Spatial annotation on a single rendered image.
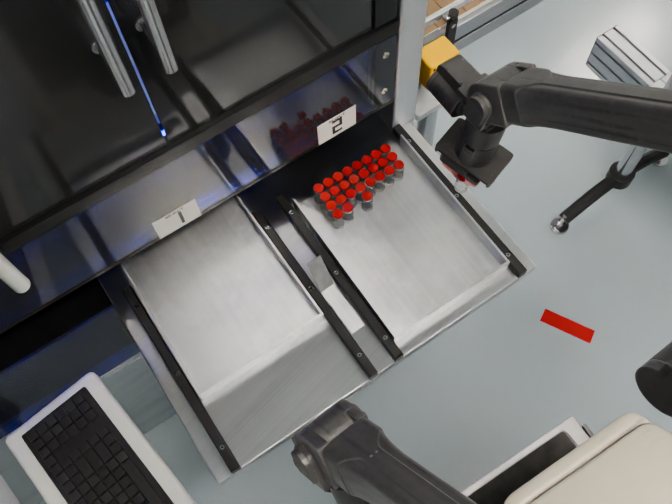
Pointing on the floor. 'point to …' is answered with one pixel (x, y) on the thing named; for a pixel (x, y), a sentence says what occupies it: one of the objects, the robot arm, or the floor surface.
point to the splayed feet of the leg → (605, 189)
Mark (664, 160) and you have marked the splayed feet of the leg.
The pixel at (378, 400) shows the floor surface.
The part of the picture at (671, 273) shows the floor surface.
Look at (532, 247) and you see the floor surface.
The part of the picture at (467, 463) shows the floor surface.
